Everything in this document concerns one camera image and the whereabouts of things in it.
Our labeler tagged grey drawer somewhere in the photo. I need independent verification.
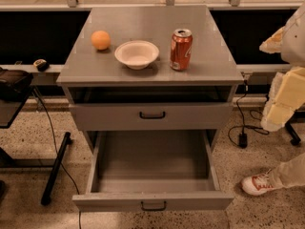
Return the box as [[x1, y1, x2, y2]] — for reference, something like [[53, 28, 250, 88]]
[[68, 87, 235, 132], [73, 130, 234, 212]]

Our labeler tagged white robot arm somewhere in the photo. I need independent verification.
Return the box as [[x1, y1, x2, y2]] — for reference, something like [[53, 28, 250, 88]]
[[259, 4, 305, 132]]

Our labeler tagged grey drawer cabinet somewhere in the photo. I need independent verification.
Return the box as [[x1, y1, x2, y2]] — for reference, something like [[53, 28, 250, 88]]
[[57, 6, 243, 149]]

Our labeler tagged grey top drawer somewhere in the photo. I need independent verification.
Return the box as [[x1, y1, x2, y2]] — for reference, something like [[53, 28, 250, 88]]
[[68, 87, 235, 132]]

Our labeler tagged white paper bowl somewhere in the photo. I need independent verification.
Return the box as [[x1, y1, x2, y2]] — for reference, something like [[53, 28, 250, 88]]
[[114, 40, 159, 70]]

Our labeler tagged red soda can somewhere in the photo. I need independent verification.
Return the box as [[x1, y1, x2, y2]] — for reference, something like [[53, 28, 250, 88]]
[[170, 29, 193, 71]]

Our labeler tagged orange fruit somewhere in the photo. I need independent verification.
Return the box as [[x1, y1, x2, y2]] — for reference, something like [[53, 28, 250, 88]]
[[91, 31, 111, 51]]

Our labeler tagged yellow tape measure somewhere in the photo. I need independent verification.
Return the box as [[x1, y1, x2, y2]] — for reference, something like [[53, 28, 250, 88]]
[[33, 59, 50, 72]]

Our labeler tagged white red sneaker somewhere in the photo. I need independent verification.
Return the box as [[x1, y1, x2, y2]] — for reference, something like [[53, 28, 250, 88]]
[[241, 173, 275, 196]]

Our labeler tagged black table stand left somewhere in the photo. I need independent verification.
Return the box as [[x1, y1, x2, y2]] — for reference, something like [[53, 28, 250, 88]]
[[0, 87, 72, 206]]

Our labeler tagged black bag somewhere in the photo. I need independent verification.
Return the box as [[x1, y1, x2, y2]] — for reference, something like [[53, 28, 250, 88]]
[[0, 68, 33, 102]]

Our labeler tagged black stand leg right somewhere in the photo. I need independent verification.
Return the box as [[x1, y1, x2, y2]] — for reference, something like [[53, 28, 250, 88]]
[[285, 111, 305, 146]]

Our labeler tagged beige trouser leg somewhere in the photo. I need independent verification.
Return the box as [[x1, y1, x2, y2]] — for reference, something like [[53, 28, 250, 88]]
[[269, 154, 305, 189]]

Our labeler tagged black power cable right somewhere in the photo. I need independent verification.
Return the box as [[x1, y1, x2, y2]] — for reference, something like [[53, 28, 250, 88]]
[[227, 79, 271, 149]]

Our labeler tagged black floor cable left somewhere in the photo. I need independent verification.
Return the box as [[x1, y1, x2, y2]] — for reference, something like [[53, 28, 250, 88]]
[[32, 88, 83, 229]]

